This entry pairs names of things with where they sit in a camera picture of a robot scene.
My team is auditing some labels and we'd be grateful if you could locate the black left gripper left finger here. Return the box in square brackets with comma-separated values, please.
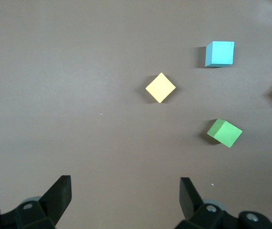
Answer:
[0, 175, 72, 229]

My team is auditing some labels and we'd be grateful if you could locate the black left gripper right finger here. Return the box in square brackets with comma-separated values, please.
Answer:
[173, 177, 272, 229]

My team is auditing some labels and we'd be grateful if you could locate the light blue foam cube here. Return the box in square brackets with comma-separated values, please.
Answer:
[204, 41, 235, 68]

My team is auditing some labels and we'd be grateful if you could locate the yellow foam cube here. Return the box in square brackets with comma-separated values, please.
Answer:
[145, 72, 176, 104]

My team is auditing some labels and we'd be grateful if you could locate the green foam cube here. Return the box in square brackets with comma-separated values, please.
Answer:
[206, 118, 243, 148]

